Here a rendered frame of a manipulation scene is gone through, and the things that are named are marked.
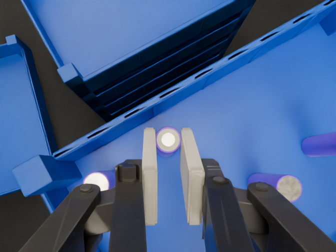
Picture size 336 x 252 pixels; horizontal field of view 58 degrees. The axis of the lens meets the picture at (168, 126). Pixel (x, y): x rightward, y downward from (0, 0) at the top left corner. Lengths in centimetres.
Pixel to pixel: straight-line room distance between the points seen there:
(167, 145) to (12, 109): 58
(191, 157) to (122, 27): 34
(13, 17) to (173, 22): 45
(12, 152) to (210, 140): 54
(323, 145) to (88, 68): 33
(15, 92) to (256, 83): 57
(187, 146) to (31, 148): 57
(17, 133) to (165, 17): 42
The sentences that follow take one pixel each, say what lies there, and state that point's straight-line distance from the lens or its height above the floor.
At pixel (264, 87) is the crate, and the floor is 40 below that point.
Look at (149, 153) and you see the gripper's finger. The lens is 16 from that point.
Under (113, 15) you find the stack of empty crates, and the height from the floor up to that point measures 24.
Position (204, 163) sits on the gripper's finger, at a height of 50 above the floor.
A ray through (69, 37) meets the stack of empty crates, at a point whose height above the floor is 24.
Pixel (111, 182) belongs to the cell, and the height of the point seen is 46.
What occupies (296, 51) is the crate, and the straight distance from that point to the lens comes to 32.
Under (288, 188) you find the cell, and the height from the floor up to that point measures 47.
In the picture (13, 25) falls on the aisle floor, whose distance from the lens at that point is 81.
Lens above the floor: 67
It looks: 82 degrees down
